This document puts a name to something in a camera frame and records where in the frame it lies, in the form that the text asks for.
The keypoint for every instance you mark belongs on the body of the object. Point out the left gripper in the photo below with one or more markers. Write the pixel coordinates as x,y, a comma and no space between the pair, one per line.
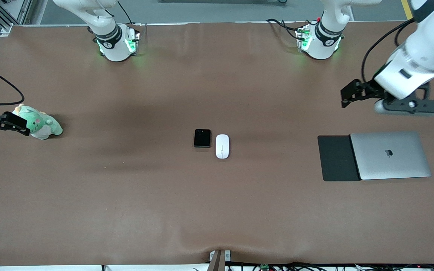
368,90

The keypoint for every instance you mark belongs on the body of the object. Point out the white computer mouse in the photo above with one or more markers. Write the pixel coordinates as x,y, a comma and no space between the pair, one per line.
222,146

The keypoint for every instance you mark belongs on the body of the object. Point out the black phone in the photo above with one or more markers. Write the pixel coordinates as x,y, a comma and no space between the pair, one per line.
202,138

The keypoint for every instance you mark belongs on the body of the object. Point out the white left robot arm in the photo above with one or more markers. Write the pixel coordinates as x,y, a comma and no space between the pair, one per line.
326,34

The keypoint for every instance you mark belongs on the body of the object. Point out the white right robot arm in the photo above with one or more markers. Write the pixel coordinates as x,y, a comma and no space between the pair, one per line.
107,22

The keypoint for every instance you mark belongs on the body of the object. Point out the black mouse pad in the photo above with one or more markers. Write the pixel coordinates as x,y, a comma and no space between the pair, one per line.
335,158

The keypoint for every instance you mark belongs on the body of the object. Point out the green dinosaur plush toy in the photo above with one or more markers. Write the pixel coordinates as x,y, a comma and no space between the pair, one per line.
43,126

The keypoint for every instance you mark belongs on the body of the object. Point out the silver closed laptop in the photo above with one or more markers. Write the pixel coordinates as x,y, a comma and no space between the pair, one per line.
401,165

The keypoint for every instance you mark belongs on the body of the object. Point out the brown table cover sheet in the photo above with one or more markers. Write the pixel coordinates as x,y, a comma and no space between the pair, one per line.
217,207

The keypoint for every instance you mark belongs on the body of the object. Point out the small green circuit board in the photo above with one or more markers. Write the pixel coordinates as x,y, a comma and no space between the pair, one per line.
265,267

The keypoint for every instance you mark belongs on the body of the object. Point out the aluminium frame profile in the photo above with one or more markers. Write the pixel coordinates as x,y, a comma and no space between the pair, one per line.
9,11

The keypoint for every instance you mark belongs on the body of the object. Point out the brown camera mount post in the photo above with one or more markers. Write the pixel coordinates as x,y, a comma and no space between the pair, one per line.
217,263

